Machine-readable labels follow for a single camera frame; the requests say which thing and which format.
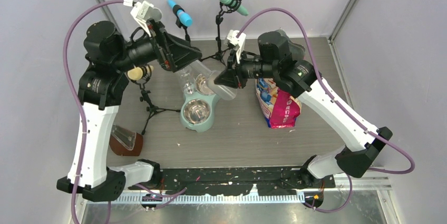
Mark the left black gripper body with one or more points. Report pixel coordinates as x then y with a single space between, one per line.
155 34

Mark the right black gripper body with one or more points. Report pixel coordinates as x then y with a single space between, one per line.
242 69

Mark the clear plastic scoop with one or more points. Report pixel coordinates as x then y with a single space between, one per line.
213 79

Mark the colourful cat food bag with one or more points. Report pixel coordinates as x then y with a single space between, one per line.
279 108

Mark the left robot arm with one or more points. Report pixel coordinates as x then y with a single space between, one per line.
99 96

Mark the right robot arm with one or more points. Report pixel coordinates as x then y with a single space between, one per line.
283 61

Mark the green double pet bowl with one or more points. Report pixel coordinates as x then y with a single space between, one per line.
198 110

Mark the silver round microphone stand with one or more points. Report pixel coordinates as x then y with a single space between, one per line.
155 14

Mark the blue microphone on stand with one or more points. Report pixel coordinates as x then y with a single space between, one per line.
183 20

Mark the yellow microphone on tripod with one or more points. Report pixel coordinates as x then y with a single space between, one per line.
140 76

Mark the brown metronome box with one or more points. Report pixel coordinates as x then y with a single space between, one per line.
124 142

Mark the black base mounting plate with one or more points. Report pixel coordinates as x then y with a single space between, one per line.
268 181

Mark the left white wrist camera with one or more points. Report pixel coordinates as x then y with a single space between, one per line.
140 13

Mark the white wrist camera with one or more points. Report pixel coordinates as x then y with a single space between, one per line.
140 13
236 40

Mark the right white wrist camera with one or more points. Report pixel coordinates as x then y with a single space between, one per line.
236 40

